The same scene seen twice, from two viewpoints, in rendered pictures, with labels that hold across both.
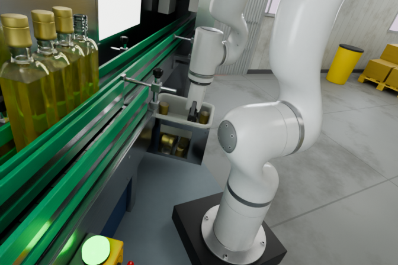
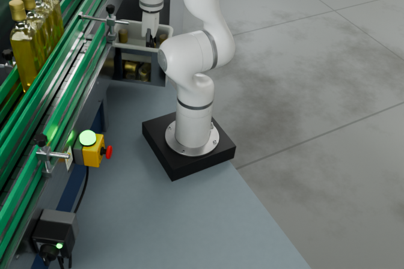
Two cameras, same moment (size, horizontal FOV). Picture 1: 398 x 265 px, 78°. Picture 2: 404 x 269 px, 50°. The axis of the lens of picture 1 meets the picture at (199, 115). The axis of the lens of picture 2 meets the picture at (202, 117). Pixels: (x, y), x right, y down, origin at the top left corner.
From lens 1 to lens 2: 0.77 m
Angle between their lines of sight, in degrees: 13
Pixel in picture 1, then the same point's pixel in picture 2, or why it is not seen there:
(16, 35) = (19, 14)
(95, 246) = (86, 134)
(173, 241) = (144, 149)
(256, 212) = (198, 114)
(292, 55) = (193, 3)
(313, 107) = (220, 33)
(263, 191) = (198, 96)
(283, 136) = (199, 56)
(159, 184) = (128, 108)
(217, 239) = (178, 142)
